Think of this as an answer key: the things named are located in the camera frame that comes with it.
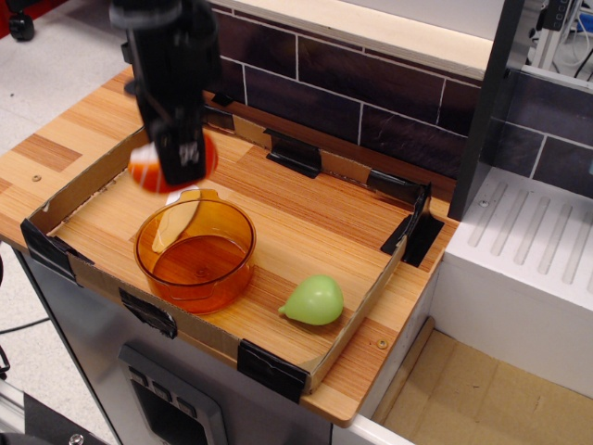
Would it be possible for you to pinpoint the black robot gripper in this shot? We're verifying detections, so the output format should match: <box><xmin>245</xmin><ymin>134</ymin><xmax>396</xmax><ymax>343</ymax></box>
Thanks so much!
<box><xmin>109</xmin><ymin>1</ymin><xmax>221</xmax><ymax>185</ymax></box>

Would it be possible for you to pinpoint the orange salmon sushi toy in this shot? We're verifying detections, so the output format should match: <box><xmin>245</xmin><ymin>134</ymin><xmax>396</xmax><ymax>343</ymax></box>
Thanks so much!
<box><xmin>127</xmin><ymin>134</ymin><xmax>219</xmax><ymax>194</ymax></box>

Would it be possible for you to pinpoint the transparent orange plastic pot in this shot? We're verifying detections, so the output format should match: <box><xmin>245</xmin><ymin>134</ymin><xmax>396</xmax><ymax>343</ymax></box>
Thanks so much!
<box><xmin>134</xmin><ymin>189</ymin><xmax>257</xmax><ymax>314</ymax></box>

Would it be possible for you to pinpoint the cardboard fence with black tape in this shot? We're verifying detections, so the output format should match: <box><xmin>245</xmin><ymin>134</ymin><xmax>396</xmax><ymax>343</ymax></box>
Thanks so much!
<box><xmin>21</xmin><ymin>92</ymin><xmax>455</xmax><ymax>419</ymax></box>

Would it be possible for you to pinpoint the green toy pear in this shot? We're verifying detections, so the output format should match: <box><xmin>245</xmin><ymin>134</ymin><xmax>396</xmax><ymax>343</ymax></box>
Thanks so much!
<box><xmin>278</xmin><ymin>274</ymin><xmax>344</xmax><ymax>326</ymax></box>

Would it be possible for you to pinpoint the black caster wheel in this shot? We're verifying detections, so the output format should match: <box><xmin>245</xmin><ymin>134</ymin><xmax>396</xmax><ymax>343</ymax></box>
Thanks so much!
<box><xmin>8</xmin><ymin>11</ymin><xmax>35</xmax><ymax>42</ymax></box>

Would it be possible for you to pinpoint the silver toy oven front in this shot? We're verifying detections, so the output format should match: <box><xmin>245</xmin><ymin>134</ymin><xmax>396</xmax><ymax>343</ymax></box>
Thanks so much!
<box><xmin>17</xmin><ymin>253</ymin><xmax>333</xmax><ymax>444</ymax></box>

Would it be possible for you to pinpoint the white toy sink drainboard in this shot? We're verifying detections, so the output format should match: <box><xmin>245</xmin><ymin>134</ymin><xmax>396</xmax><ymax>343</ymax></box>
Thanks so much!
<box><xmin>430</xmin><ymin>169</ymin><xmax>592</xmax><ymax>396</ymax></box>

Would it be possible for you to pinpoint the yellow handled toy knife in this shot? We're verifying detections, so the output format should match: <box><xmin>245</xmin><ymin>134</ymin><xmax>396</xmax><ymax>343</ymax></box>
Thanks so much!
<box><xmin>152</xmin><ymin>185</ymin><xmax>201</xmax><ymax>253</ymax></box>

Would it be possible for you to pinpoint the dark grey vertical post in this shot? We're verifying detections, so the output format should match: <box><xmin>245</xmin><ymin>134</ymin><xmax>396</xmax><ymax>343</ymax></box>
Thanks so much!
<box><xmin>448</xmin><ymin>1</ymin><xmax>524</xmax><ymax>222</ymax></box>

